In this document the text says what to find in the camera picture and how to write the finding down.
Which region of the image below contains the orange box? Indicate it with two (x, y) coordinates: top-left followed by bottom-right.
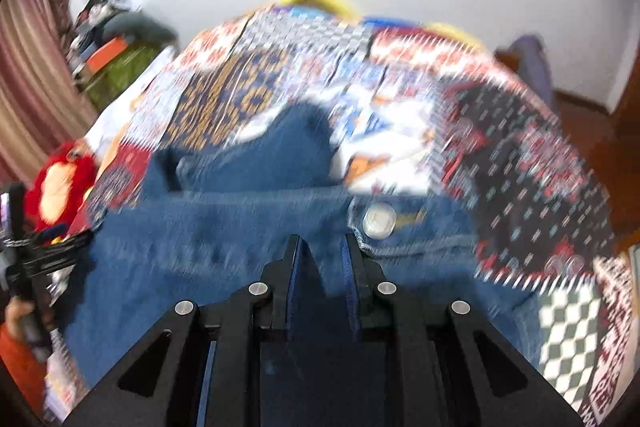
(85, 38), (126, 72)

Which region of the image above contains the red plush toy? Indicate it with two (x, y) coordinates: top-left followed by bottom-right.
(22, 142), (98, 238)

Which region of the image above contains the grey cushion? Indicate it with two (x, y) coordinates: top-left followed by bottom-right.
(102, 13), (178, 46)

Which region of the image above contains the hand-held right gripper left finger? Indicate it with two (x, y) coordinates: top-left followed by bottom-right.
(65, 234), (327, 427)

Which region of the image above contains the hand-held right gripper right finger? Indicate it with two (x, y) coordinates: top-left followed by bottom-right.
(340, 234), (586, 427)

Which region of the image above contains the pile of mixed clutter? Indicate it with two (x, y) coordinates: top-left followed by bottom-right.
(72, 0), (131, 58)

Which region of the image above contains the patchwork printed blanket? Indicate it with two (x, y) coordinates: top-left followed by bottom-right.
(65, 4), (631, 427)

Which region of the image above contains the person's left hand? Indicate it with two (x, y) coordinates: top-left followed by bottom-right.
(4, 297), (55, 344)

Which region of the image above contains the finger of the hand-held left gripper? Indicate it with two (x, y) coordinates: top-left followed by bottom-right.
(27, 229), (97, 272)

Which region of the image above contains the striped brown curtain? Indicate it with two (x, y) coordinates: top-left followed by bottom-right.
(0, 0), (98, 188)

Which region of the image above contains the green patterned cloth cover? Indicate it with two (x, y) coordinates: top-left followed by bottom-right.
(85, 44), (166, 110)

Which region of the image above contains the pile of books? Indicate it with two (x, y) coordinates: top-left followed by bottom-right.
(44, 332), (91, 423)

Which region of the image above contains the blue denim jacket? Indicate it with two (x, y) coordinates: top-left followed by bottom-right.
(62, 102), (546, 427)

